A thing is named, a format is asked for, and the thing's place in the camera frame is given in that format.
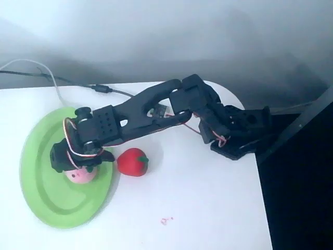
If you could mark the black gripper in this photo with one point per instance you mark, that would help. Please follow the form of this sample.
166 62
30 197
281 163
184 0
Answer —
59 162

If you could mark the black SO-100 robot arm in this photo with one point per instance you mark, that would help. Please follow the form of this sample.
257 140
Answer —
145 104

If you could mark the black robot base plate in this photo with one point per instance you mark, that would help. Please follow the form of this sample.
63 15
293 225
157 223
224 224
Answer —
229 149

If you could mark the black cabinet with metal edge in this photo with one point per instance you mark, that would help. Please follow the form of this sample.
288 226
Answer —
299 182

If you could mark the red strawberry plush toy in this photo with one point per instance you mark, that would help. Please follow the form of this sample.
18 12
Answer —
131 162

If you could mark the green oval plastic plate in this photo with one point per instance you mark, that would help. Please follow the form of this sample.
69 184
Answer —
52 192

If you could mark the pink peach plush toy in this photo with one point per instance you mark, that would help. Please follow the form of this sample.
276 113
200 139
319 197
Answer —
80 177

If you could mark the green controller circuit board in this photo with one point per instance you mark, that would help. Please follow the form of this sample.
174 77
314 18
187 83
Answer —
160 110

